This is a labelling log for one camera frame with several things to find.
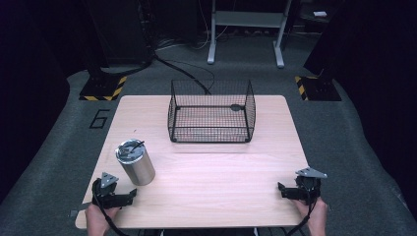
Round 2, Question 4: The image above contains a black yellow striped base plate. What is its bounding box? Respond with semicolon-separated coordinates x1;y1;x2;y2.
79;75;128;102
293;75;342;102

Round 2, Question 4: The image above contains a stainless steel canister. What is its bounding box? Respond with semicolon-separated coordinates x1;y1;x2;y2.
114;138;156;187

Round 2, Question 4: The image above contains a grey metal piece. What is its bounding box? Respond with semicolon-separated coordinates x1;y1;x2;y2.
69;202;93;218

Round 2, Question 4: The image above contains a person's right hand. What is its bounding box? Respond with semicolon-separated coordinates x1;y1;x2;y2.
290;197;328;236

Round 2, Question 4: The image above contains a black floor cable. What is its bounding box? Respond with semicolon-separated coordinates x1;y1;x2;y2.
152;53;216;96

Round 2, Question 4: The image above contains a black equipment column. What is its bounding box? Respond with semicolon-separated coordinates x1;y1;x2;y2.
80;0;153;78

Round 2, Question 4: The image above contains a white metal stand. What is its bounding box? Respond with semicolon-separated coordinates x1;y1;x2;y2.
207;0;293;69

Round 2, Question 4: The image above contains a black wire mesh basket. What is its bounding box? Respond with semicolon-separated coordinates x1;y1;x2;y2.
167;79;257;145

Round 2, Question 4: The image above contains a person's left hand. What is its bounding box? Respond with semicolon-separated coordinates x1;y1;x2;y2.
85;203;121;236

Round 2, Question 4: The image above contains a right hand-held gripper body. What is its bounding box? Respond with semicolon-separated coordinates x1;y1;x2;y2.
285;167;328;202

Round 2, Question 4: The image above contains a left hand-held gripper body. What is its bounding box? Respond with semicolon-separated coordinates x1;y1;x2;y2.
91;171;130;209

